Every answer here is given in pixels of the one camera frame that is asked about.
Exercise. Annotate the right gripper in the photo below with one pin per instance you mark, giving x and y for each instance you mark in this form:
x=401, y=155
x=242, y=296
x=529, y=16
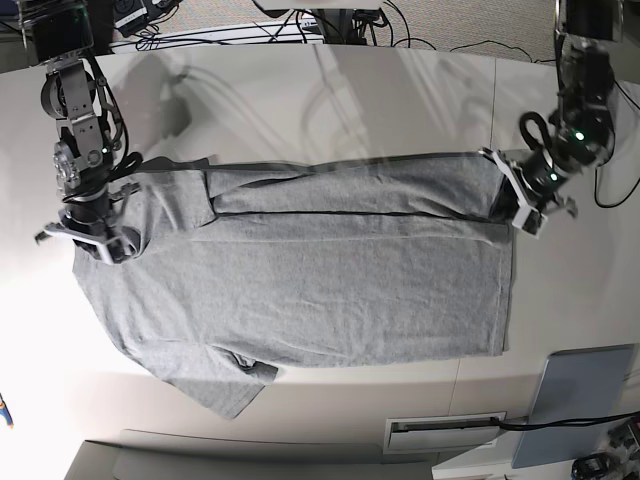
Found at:
x=90, y=219

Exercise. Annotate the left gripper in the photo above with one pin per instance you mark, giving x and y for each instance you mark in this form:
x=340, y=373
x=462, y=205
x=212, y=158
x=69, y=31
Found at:
x=536, y=178

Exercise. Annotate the grey T-shirt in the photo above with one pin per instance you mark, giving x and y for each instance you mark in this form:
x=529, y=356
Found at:
x=239, y=270

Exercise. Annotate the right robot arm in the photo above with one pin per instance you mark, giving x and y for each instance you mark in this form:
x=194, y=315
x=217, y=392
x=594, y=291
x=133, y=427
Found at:
x=92, y=150

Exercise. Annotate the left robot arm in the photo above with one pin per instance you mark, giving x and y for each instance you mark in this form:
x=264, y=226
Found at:
x=579, y=134

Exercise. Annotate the black computer mouse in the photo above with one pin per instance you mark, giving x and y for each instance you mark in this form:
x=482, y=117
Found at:
x=605, y=159

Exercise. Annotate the grey laptop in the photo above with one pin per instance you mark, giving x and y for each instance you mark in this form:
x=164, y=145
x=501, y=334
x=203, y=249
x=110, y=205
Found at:
x=582, y=383

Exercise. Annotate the black box white label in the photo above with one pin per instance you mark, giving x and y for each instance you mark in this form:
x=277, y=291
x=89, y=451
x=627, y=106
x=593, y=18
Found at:
x=130, y=16

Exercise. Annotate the blue orange tool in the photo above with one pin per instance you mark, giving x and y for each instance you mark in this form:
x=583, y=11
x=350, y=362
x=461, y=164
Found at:
x=5, y=413

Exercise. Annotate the black device blue trim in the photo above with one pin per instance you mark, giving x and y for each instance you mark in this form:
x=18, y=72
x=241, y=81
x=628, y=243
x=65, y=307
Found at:
x=595, y=466

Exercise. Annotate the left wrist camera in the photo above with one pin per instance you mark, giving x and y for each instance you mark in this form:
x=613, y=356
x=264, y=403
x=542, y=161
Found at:
x=530, y=222

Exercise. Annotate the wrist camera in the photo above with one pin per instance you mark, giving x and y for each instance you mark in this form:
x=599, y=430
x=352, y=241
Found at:
x=530, y=222
x=118, y=249

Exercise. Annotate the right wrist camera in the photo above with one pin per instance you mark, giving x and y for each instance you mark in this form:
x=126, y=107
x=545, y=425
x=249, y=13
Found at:
x=118, y=249

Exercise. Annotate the white table cable tray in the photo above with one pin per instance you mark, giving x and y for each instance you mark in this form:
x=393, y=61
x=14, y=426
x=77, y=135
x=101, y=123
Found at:
x=439, y=434

